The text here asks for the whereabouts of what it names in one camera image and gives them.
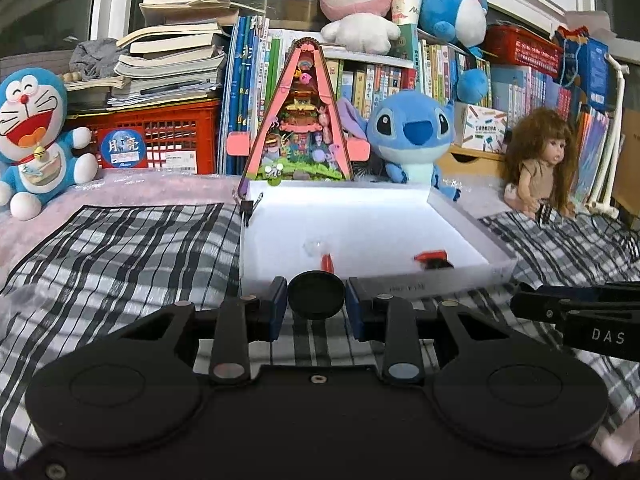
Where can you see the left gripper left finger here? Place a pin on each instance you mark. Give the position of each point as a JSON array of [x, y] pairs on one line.
[[239, 322]]

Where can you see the stack of books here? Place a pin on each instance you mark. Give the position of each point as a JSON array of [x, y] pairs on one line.
[[177, 53]]

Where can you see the white cardboard box lid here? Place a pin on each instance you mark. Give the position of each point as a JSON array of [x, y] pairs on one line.
[[372, 231]]

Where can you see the black clip on cloth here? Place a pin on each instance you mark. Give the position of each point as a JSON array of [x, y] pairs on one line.
[[248, 207]]

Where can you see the red plastic crate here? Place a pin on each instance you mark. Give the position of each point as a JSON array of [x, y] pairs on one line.
[[178, 136]]

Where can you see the pink triangular diorama house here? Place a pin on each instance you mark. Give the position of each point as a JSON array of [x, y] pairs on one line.
[[301, 136]]

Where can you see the pink bunny plush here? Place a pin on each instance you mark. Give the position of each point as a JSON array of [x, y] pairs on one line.
[[359, 25]]

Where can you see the clear plastic cap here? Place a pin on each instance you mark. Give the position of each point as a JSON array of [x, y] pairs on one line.
[[315, 248]]

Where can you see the red basket on books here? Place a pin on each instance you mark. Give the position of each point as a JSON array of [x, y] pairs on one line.
[[515, 45]]

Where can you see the small red clip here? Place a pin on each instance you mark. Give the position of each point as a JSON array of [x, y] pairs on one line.
[[327, 263]]

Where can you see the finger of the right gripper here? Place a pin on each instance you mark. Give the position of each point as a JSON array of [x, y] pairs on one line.
[[551, 304]]

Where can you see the Doraemon plush toy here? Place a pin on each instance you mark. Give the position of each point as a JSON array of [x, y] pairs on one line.
[[37, 151]]

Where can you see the Stitch plush toy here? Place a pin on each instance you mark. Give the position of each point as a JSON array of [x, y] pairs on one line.
[[409, 132]]

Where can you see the brown haired doll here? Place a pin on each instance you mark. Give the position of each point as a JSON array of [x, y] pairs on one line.
[[540, 164]]

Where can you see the row of upright books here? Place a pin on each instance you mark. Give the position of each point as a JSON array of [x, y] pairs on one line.
[[443, 73]]

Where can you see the blue paper bag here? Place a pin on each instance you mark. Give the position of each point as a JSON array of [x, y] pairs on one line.
[[583, 64]]

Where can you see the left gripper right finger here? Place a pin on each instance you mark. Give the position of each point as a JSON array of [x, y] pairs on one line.
[[391, 321]]

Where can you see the black white plaid cloth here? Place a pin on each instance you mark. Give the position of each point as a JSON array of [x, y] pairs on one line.
[[108, 266]]

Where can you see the black round cap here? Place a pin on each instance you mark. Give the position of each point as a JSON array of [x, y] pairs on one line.
[[316, 295]]

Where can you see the wooden drawer box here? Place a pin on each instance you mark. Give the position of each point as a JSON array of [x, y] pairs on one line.
[[466, 162]]

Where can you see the blue white plush toy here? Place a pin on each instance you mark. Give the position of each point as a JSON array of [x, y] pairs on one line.
[[461, 22]]

